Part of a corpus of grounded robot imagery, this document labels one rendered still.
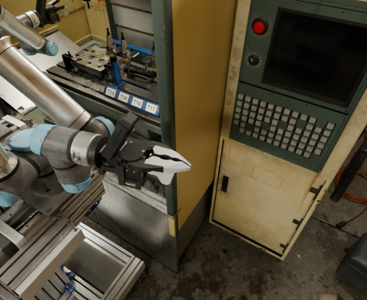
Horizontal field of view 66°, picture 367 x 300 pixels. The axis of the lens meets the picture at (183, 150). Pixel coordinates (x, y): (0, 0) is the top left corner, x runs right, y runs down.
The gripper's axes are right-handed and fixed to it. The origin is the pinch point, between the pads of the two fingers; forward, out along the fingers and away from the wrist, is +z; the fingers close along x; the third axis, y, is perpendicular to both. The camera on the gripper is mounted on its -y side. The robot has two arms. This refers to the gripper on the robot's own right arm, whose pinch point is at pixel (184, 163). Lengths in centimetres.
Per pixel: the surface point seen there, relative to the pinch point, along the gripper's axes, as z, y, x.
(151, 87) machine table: -59, 51, -128
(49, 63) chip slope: -168, 62, -160
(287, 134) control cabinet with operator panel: 28, 31, -67
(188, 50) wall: -11.1, -8.1, -42.0
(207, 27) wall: -8, -13, -53
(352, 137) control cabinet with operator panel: 52, 25, -64
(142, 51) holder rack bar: -57, 20, -111
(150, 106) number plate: -49, 51, -101
